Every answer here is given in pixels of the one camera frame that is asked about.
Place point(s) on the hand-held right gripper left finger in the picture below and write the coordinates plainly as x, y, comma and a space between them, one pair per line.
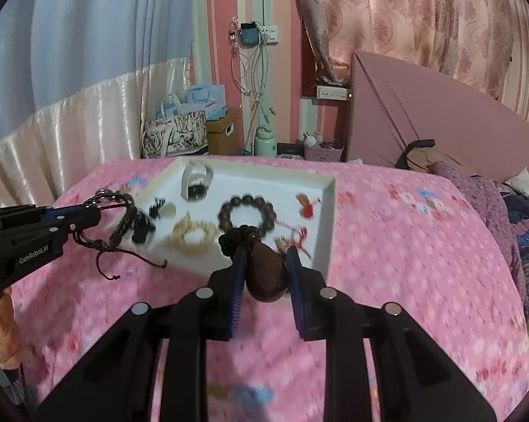
237, 290

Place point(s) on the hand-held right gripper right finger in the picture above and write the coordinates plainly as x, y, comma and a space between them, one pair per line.
296, 281

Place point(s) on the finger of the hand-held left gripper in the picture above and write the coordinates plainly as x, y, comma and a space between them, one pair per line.
80, 226
69, 212

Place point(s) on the brown wooden gourd pendant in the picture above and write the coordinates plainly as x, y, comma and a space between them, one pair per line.
264, 272

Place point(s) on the red and gold charm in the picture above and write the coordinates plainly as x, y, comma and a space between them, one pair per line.
307, 209

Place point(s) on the cream scrunchie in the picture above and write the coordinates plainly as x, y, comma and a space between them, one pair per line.
181, 228

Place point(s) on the pale jade pendant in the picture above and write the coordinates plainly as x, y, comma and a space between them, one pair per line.
170, 211

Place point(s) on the white cardboard box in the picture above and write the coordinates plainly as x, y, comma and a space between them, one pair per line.
268, 180

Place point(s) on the person's left forearm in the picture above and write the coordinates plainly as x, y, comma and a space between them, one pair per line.
7, 338

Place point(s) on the white satin curtain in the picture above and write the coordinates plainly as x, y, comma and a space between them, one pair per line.
93, 110

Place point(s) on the pink floral bedsheet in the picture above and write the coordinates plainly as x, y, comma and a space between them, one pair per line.
400, 272

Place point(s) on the black and white floral bag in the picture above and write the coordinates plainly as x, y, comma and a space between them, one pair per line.
174, 134

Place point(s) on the purple plastic basket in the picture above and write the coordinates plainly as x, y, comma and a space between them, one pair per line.
323, 153

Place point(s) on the small black box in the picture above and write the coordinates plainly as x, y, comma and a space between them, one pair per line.
289, 149

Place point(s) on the green water bottle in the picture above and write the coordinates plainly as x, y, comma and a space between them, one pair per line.
265, 143

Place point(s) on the brown cardboard box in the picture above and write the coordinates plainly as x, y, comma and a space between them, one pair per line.
222, 134

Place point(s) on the tan cloth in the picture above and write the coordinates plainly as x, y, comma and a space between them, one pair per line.
427, 160

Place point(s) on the black curved object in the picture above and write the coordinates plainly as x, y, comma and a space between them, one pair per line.
420, 145

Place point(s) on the white power strip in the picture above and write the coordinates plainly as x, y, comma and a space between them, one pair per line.
332, 93

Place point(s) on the blue sheer curtain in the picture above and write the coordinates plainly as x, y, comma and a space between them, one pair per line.
93, 17

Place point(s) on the purple dotted blanket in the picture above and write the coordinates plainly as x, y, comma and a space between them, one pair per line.
484, 198

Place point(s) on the pink padded headboard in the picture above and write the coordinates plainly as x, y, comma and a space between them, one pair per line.
444, 110

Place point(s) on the white pillow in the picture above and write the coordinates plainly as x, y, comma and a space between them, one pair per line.
521, 181

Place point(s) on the pink patterned curtain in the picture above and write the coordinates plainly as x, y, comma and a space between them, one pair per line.
422, 17

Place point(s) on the white light switch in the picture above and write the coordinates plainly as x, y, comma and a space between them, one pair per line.
272, 35

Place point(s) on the blue wall device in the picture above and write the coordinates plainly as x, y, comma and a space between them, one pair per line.
249, 36

